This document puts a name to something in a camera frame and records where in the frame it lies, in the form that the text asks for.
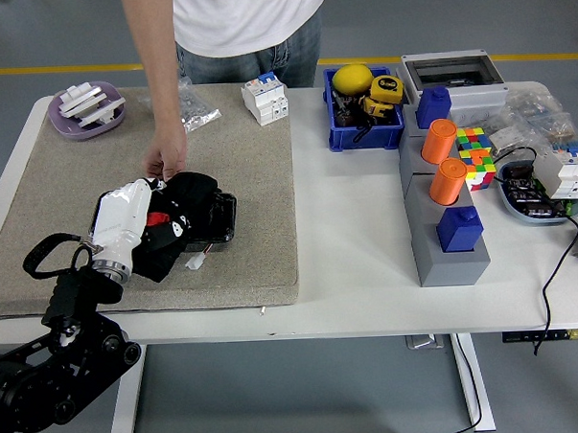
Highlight blue plastic bin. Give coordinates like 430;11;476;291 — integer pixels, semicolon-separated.
323;66;409;153

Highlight light blue dish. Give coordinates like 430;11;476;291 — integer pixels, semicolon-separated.
496;158;578;229

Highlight white plastic clip part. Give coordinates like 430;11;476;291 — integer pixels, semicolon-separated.
76;97;128;130
57;80;111;118

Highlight glossy black panel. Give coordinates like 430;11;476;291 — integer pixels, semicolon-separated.
89;182;240;258

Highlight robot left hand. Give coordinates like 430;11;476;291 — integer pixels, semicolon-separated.
86;175;197;277

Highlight white plug with coloured wires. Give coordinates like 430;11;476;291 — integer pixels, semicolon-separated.
183;247;216;272

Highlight blue block with knob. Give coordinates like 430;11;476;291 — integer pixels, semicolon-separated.
414;86;454;130
435;206;486;254

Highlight black power cable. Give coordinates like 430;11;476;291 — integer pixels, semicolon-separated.
491;144;578;359

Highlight black table control panel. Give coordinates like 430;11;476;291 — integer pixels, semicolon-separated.
502;328;578;344

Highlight metal bracket under table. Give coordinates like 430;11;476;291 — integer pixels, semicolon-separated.
405;333;447;352

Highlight clear bag of screws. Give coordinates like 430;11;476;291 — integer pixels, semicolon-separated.
176;76;223;135

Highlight person's right hand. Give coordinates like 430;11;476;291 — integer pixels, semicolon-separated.
140;127;192;182

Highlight white circuit breaker blue switch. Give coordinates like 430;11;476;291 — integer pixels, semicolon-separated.
531;140;578;203
240;72;291;128

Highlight dark circuit board pile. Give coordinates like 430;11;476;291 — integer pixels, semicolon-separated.
502;163;568;222

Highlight orange cylinder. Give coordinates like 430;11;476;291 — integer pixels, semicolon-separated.
428;157;470;208
420;118;460;166

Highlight grey peg holder block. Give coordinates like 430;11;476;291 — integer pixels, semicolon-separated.
395;98;495;290

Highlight grey-brown mat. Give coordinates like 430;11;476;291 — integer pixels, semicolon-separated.
0;80;303;321

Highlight yellow ball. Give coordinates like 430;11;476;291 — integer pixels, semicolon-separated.
332;63;376;98

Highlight black rag with red print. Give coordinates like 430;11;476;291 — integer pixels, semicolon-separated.
127;170;224;285

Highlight dark hand tool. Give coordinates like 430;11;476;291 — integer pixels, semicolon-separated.
330;90;365;129

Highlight grey electrical enclosure box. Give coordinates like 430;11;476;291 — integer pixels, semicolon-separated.
396;49;513;127

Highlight clear bags of small parts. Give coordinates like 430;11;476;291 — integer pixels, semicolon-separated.
486;88;578;160

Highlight white terminal block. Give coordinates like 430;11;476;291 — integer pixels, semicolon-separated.
489;125;526;156

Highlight yellow black tape measure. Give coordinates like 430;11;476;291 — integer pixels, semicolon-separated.
359;95;397;123

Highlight person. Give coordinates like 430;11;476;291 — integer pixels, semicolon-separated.
172;0;332;94

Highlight colourful puzzle cube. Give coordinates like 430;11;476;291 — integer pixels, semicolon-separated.
455;126;495;154
460;148;500;194

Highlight black cable under table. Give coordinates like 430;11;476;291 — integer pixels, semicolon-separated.
436;331;486;433

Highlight yellow round tape measure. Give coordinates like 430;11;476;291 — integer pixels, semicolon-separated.
369;75;406;107

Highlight purple dish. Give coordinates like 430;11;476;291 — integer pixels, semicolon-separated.
46;80;128;143

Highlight white table leg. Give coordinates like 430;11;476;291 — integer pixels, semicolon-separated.
104;346;151;433
450;331;498;433

